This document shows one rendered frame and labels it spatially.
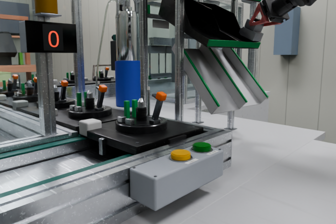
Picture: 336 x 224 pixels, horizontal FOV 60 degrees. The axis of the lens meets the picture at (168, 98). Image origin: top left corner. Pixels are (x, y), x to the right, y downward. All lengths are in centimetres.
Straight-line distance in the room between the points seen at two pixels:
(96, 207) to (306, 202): 43
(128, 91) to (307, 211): 125
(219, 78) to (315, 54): 297
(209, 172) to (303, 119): 346
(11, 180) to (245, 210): 47
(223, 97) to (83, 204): 60
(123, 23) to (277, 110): 287
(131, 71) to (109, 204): 122
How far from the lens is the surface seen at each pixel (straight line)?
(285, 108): 410
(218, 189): 71
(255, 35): 105
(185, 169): 56
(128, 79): 170
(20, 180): 68
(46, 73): 79
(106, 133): 75
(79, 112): 94
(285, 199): 71
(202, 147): 63
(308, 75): 396
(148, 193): 53
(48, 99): 80
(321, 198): 74
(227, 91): 100
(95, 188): 52
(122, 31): 172
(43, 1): 76
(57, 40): 75
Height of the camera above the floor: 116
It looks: 8 degrees down
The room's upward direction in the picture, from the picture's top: straight up
